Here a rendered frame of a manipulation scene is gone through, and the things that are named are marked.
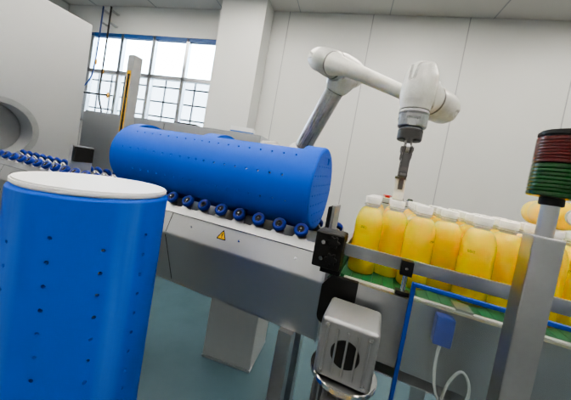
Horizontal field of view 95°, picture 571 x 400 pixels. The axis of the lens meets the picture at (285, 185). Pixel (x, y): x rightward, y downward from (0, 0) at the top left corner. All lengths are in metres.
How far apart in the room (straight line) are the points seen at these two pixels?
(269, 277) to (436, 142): 3.27
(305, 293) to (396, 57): 3.58
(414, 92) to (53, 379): 1.08
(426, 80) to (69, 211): 0.94
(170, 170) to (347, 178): 2.89
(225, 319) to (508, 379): 1.36
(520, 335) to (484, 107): 3.67
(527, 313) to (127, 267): 0.69
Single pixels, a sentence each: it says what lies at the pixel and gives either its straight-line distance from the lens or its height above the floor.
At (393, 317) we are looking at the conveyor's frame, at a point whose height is 0.85.
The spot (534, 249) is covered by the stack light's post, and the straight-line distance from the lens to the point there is 0.55.
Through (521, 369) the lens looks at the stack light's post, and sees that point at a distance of 0.60.
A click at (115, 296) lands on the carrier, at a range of 0.64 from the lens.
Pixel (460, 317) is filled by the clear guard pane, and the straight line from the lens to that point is 0.67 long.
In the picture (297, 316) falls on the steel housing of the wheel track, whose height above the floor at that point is 0.69.
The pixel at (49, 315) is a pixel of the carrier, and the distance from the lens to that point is 0.65.
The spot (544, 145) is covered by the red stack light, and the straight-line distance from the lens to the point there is 0.55.
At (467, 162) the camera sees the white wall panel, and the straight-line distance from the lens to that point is 3.94.
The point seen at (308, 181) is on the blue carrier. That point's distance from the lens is 0.77.
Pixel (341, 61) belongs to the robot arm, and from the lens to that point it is 1.23.
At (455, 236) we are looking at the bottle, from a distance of 0.78.
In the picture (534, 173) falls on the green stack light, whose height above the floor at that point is 1.19.
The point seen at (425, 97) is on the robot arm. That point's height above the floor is 1.43.
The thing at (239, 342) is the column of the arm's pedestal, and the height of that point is 0.15.
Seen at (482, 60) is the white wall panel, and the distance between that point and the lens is 4.27.
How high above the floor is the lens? 1.13
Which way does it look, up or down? 3 degrees down
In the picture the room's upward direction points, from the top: 10 degrees clockwise
